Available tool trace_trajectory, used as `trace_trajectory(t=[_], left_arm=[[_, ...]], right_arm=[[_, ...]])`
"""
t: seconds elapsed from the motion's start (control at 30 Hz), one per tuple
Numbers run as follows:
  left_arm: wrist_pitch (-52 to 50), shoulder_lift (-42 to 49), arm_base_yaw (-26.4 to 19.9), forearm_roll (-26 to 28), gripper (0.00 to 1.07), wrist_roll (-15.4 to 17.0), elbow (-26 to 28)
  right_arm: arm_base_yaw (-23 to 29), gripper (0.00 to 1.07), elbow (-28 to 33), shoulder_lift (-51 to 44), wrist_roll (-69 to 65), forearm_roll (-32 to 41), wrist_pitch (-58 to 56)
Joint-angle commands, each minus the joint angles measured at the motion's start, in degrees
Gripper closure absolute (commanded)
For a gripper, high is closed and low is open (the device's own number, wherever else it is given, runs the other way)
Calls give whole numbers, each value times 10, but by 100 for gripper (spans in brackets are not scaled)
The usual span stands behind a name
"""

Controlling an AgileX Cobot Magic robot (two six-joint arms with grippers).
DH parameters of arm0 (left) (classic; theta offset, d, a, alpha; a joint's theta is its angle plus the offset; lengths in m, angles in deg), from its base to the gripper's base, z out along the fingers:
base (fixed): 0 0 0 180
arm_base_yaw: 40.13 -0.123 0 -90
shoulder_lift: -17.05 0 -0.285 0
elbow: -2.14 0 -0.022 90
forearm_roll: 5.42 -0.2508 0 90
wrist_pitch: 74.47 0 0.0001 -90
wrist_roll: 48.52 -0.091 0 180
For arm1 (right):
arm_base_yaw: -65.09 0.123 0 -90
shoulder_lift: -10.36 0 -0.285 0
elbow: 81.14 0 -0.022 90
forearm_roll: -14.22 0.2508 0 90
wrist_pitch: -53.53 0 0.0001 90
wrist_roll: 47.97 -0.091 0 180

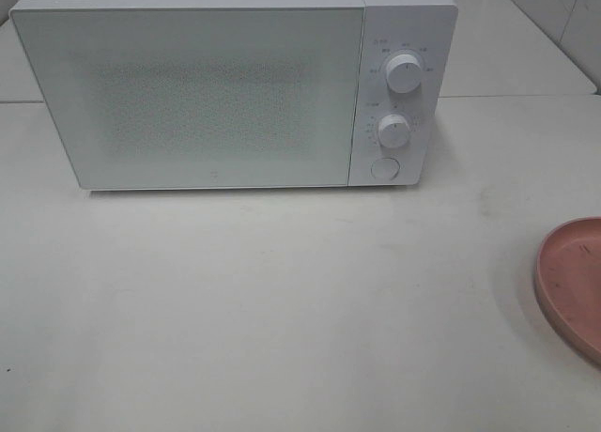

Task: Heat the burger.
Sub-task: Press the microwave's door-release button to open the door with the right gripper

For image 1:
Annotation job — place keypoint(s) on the white round door button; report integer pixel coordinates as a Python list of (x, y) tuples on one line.
[(385, 169)]

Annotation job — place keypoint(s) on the white microwave door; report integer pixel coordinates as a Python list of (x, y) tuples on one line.
[(198, 94)]

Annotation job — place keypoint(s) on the pink round plate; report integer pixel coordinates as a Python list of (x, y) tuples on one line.
[(567, 284)]

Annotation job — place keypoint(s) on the lower white round knob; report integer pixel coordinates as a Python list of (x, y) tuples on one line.
[(393, 131)]

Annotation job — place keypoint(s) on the white round knob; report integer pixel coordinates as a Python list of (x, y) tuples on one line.
[(393, 131), (404, 72)]

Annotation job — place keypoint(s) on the upper white round knob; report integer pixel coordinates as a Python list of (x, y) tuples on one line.
[(404, 72)]

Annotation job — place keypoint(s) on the white microwave oven body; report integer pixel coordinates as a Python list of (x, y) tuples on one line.
[(425, 27)]

